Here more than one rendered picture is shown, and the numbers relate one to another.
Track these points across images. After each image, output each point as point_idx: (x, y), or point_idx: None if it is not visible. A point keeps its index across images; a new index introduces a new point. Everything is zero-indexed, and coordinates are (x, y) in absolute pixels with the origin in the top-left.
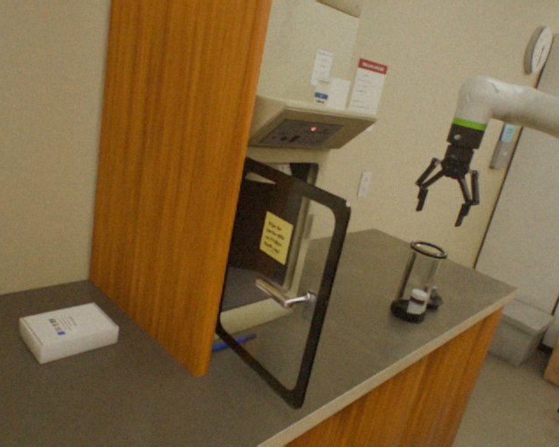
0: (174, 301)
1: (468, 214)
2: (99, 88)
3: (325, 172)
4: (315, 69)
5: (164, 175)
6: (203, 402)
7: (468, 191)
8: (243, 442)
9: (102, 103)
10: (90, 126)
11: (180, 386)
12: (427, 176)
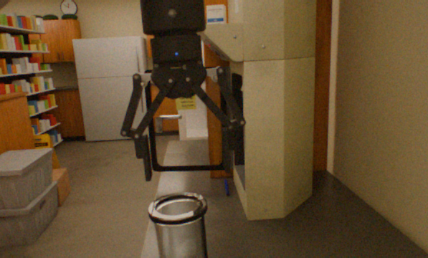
0: None
1: (135, 154)
2: (336, 46)
3: (244, 85)
4: (235, 1)
5: None
6: (193, 173)
7: (144, 115)
8: (165, 175)
9: (337, 55)
10: (333, 70)
11: (207, 171)
12: (229, 107)
